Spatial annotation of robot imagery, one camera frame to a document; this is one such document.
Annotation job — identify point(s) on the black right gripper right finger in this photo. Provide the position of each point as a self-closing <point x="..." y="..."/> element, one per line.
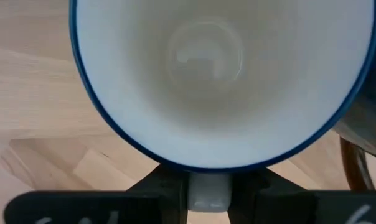
<point x="300" y="208"/>

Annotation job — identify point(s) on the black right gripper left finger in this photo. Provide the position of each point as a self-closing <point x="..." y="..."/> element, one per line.
<point x="97" y="208"/>

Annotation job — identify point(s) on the white mug blue stripes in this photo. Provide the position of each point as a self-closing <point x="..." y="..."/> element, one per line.
<point x="144" y="77"/>

